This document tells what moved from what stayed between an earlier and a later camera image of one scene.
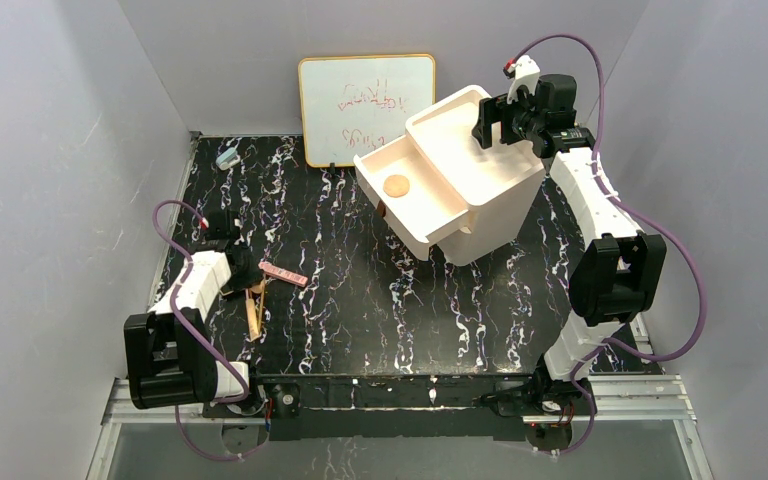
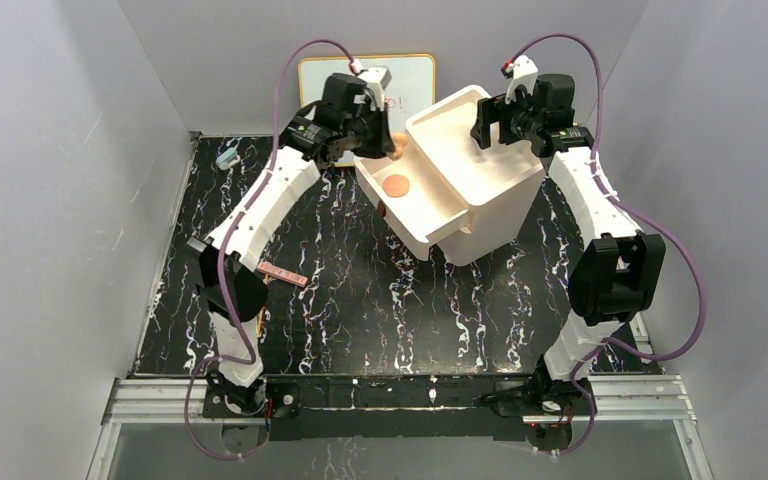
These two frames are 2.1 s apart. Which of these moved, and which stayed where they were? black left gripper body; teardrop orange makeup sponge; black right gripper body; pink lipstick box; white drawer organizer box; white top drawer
Moved: teardrop orange makeup sponge; black left gripper body
Stayed: black right gripper body; pink lipstick box; white top drawer; white drawer organizer box
